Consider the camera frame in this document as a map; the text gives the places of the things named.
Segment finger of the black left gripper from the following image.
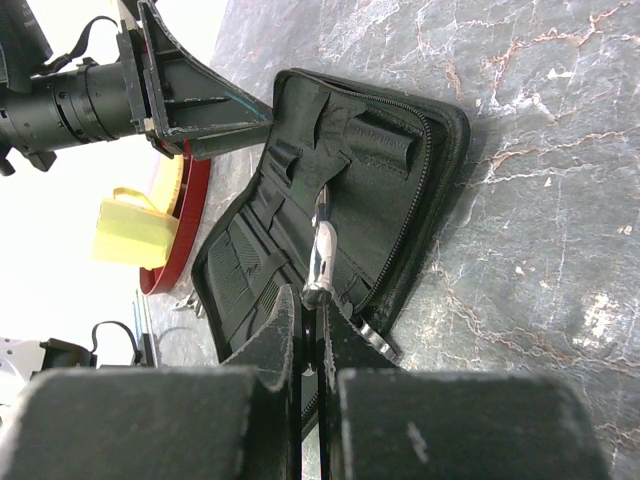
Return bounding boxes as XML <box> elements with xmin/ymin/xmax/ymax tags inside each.
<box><xmin>189</xmin><ymin>125</ymin><xmax>270</xmax><ymax>160</ymax></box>
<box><xmin>137</xmin><ymin>1</ymin><xmax>273</xmax><ymax>143</ymax></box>

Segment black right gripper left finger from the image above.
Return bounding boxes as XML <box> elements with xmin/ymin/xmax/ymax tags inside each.
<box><xmin>1</xmin><ymin>285</ymin><xmax>300</xmax><ymax>479</ymax></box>

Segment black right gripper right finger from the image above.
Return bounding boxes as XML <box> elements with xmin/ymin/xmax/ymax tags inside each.
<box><xmin>319</xmin><ymin>294</ymin><xmax>610</xmax><ymax>479</ymax></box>

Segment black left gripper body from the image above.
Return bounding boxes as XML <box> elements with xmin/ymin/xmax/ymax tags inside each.
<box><xmin>1</xmin><ymin>29</ymin><xmax>146</xmax><ymax>170</ymax></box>

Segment silver scissors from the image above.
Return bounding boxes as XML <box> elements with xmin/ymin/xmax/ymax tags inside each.
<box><xmin>171</xmin><ymin>295</ymin><xmax>203</xmax><ymax>317</ymax></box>
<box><xmin>299</xmin><ymin>184</ymin><xmax>401</xmax><ymax>364</ymax></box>

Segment black zippered tool case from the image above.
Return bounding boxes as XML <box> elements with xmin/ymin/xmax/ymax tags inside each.
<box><xmin>191</xmin><ymin>67</ymin><xmax>471</xmax><ymax>436</ymax></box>

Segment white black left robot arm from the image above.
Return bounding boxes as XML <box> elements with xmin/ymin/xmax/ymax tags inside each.
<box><xmin>1</xmin><ymin>1</ymin><xmax>273</xmax><ymax>176</ymax></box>

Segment round red tray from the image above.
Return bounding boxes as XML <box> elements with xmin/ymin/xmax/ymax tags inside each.
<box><xmin>139</xmin><ymin>142</ymin><xmax>211</xmax><ymax>296</ymax></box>

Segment cream yellow cup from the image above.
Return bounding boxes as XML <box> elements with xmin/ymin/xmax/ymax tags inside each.
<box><xmin>91</xmin><ymin>187</ymin><xmax>179</xmax><ymax>270</ymax></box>

